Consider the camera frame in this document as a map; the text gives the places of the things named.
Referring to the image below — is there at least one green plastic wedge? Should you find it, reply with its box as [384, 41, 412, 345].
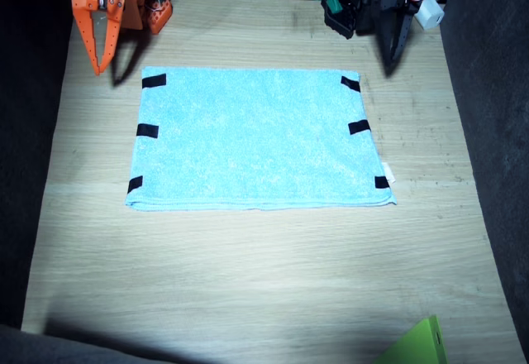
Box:
[374, 314, 450, 364]

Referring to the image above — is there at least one white power adapter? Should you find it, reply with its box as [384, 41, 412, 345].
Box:
[414, 0, 446, 31]

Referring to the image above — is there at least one light blue towel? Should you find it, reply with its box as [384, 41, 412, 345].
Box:
[123, 65, 398, 213]

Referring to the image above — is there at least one grey felt side panel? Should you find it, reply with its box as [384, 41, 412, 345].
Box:
[437, 0, 529, 364]

